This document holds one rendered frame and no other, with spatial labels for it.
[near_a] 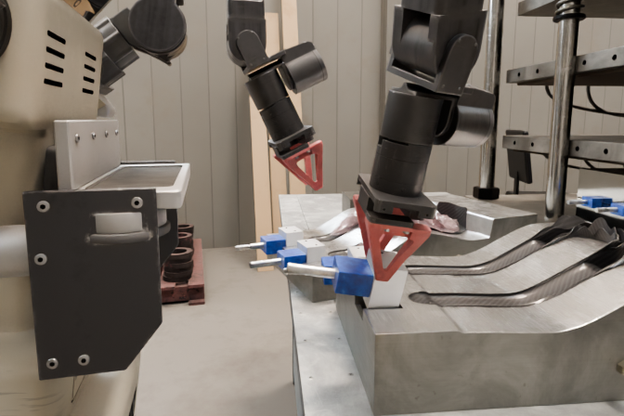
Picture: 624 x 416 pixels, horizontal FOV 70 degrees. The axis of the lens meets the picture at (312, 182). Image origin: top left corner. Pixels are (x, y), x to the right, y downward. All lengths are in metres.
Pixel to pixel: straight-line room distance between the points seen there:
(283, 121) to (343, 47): 3.36
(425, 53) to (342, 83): 3.59
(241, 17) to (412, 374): 0.53
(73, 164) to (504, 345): 0.45
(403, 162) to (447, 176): 4.01
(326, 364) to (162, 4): 0.53
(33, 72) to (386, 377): 0.42
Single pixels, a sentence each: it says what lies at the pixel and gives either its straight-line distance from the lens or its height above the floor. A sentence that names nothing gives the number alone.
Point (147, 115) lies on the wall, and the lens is 3.86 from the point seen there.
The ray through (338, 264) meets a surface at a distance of 0.52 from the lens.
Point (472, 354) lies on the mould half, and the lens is 0.52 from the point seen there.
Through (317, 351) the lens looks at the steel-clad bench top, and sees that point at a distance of 0.63.
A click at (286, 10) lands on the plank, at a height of 1.94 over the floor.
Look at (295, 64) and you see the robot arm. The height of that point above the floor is 1.19.
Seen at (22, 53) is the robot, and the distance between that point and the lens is 0.42.
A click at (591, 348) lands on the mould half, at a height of 0.86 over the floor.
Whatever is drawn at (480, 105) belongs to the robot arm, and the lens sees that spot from 0.53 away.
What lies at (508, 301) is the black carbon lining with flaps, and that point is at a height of 0.88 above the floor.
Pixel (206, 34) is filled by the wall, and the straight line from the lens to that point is 3.89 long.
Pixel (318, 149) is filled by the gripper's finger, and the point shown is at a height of 1.06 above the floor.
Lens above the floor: 1.10
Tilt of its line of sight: 8 degrees down
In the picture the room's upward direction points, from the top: straight up
